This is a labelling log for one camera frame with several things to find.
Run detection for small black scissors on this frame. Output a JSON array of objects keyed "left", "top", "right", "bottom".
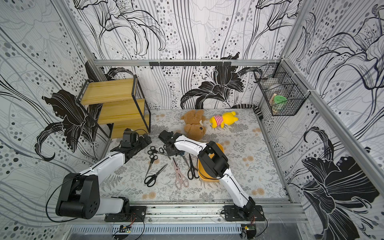
[
  {"left": 146, "top": 154, "right": 158, "bottom": 177},
  {"left": 158, "top": 148, "right": 171, "bottom": 160}
]

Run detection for blue handled scissors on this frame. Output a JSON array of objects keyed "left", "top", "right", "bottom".
[{"left": 180, "top": 153, "right": 190, "bottom": 168}]

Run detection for pink kitchen scissors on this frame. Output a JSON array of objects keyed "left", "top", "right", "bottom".
[{"left": 173, "top": 158, "right": 189, "bottom": 190}]

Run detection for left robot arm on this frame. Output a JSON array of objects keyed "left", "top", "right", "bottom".
[{"left": 56, "top": 129, "right": 152, "bottom": 219}]

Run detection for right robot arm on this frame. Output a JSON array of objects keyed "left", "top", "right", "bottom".
[{"left": 159, "top": 131, "right": 256, "bottom": 217}]

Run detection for large black scissors front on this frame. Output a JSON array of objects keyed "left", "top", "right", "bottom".
[{"left": 144, "top": 164, "right": 168, "bottom": 188}]

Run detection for yellow plastic storage box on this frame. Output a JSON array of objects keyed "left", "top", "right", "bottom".
[{"left": 198, "top": 141, "right": 229, "bottom": 180}]

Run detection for brown teddy bear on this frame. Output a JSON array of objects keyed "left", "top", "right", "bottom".
[{"left": 181, "top": 110, "right": 206, "bottom": 141}]

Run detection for floral table mat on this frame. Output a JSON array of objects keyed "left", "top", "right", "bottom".
[{"left": 100, "top": 109, "right": 286, "bottom": 202}]

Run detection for yellow plush toy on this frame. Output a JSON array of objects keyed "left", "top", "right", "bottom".
[{"left": 210, "top": 112, "right": 239, "bottom": 129}]

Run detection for small circuit board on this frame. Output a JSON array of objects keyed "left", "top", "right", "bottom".
[{"left": 119, "top": 225, "right": 132, "bottom": 235}]

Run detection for green lidded jar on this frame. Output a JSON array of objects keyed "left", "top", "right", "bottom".
[{"left": 272, "top": 95, "right": 288, "bottom": 113}]

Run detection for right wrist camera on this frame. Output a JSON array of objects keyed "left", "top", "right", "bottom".
[{"left": 159, "top": 130, "right": 174, "bottom": 144}]

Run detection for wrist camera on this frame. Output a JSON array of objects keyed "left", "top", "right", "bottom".
[
  {"left": 159, "top": 130, "right": 174, "bottom": 144},
  {"left": 121, "top": 128, "right": 139, "bottom": 148}
]

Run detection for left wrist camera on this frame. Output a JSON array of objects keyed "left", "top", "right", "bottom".
[{"left": 121, "top": 128, "right": 139, "bottom": 148}]

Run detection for wooden shelf black frame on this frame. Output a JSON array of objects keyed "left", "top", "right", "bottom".
[{"left": 76, "top": 75, "right": 151, "bottom": 139}]

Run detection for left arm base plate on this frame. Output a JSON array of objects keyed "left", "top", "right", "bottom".
[{"left": 104, "top": 206, "right": 147, "bottom": 223}]

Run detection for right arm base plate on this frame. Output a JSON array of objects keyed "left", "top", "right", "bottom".
[{"left": 221, "top": 205, "right": 266, "bottom": 222}]

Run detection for black wire basket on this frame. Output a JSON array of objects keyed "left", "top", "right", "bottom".
[{"left": 253, "top": 60, "right": 308, "bottom": 117}]

